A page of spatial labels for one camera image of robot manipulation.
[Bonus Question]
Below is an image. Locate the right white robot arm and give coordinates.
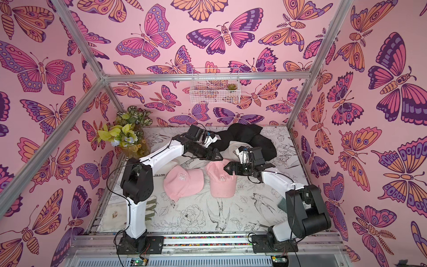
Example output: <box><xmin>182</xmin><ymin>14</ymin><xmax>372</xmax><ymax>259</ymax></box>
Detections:
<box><xmin>224</xmin><ymin>146</ymin><xmax>331</xmax><ymax>243</ymax></box>

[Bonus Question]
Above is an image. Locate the amber vase with flowers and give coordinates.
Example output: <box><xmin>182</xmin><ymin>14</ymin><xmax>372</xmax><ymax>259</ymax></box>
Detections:
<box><xmin>97</xmin><ymin>106</ymin><xmax>153</xmax><ymax>159</ymax></box>

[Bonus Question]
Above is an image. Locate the black cap left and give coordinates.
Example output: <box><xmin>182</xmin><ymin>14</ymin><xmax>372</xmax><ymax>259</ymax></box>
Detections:
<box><xmin>210</xmin><ymin>130</ymin><xmax>234</xmax><ymax>151</ymax></box>

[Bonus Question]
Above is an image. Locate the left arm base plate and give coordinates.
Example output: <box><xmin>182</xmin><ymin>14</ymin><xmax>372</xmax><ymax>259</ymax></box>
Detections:
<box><xmin>117</xmin><ymin>232</ymin><xmax>165</xmax><ymax>255</ymax></box>

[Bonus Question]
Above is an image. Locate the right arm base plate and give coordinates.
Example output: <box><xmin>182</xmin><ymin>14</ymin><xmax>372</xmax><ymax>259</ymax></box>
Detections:
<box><xmin>248</xmin><ymin>233</ymin><xmax>299</xmax><ymax>253</ymax></box>

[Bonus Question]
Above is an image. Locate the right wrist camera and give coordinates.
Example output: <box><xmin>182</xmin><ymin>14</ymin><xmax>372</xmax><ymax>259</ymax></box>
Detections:
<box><xmin>235</xmin><ymin>146</ymin><xmax>249</xmax><ymax>164</ymax></box>

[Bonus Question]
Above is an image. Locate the white colorado cap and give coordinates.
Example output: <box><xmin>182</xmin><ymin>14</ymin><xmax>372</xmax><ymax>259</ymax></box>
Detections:
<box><xmin>153</xmin><ymin>160</ymin><xmax>179</xmax><ymax>182</ymax></box>
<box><xmin>220</xmin><ymin>141</ymin><xmax>252</xmax><ymax>162</ymax></box>

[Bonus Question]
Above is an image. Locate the white wire basket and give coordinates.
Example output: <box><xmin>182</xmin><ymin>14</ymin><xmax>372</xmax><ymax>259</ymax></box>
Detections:
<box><xmin>189</xmin><ymin>67</ymin><xmax>241</xmax><ymax>105</ymax></box>

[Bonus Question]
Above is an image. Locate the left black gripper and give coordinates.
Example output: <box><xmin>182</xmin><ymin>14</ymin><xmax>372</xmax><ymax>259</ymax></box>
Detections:
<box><xmin>192</xmin><ymin>144</ymin><xmax>225</xmax><ymax>162</ymax></box>

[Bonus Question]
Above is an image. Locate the small green succulent plant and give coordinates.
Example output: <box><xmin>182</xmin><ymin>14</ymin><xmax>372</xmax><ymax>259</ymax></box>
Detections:
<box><xmin>227</xmin><ymin>84</ymin><xmax>238</xmax><ymax>91</ymax></box>

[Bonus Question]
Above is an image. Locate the pink cap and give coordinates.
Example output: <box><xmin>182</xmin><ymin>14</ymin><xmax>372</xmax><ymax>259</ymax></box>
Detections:
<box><xmin>205</xmin><ymin>159</ymin><xmax>237</xmax><ymax>198</ymax></box>
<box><xmin>163</xmin><ymin>165</ymin><xmax>204</xmax><ymax>202</ymax></box>

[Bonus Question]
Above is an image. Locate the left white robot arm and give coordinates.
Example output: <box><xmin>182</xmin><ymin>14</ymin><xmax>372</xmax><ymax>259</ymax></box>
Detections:
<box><xmin>121</xmin><ymin>125</ymin><xmax>223</xmax><ymax>239</ymax></box>

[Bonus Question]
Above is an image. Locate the black cap back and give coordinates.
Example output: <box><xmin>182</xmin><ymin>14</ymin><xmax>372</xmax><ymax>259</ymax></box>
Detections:
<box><xmin>228</xmin><ymin>123</ymin><xmax>263</xmax><ymax>143</ymax></box>

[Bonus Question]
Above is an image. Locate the black cap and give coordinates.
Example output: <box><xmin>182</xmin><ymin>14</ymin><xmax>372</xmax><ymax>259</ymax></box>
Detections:
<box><xmin>210</xmin><ymin>130</ymin><xmax>234</xmax><ymax>151</ymax></box>
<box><xmin>228</xmin><ymin>123</ymin><xmax>263</xmax><ymax>143</ymax></box>
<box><xmin>249</xmin><ymin>134</ymin><xmax>277</xmax><ymax>161</ymax></box>

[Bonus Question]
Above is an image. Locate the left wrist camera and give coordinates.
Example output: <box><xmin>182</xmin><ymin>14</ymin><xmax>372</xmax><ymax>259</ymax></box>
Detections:
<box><xmin>203</xmin><ymin>132</ymin><xmax>218</xmax><ymax>148</ymax></box>

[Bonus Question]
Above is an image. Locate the aluminium front rail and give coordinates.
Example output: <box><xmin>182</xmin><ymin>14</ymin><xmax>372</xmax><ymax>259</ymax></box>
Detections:
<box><xmin>67</xmin><ymin>232</ymin><xmax>345</xmax><ymax>258</ymax></box>

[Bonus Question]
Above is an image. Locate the green dustpan brush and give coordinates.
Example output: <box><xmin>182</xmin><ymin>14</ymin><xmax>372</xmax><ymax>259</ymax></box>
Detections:
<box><xmin>277</xmin><ymin>198</ymin><xmax>287</xmax><ymax>213</ymax></box>

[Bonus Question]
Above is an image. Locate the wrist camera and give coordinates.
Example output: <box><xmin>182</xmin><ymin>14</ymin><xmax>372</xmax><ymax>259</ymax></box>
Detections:
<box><xmin>235</xmin><ymin>146</ymin><xmax>249</xmax><ymax>164</ymax></box>
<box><xmin>203</xmin><ymin>132</ymin><xmax>218</xmax><ymax>148</ymax></box>

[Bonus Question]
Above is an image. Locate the black cap right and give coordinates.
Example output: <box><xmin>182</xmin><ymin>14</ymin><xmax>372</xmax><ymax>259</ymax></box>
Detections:
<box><xmin>249</xmin><ymin>134</ymin><xmax>277</xmax><ymax>161</ymax></box>

